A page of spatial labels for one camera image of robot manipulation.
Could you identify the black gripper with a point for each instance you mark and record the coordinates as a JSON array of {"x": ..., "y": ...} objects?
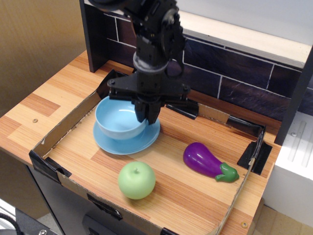
[{"x": 148, "y": 84}]

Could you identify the light blue bowl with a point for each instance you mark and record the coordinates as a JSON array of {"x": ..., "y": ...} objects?
[{"x": 117, "y": 119}]

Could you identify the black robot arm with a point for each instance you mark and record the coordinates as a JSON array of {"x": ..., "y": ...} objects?
[{"x": 159, "y": 43}]

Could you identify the light blue plate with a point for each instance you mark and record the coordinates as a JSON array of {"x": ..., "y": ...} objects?
[{"x": 130, "y": 146}]

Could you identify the cardboard fence with black tape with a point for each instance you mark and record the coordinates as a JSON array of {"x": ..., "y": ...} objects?
[{"x": 78, "y": 178}]

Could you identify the purple toy eggplant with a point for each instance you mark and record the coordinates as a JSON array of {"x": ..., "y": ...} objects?
[{"x": 200, "y": 159}]

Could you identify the green toy apple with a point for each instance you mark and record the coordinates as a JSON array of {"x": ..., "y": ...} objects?
[{"x": 136, "y": 180}]

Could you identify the white ribbed side unit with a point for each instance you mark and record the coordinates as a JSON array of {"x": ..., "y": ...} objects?
[{"x": 289, "y": 190}]

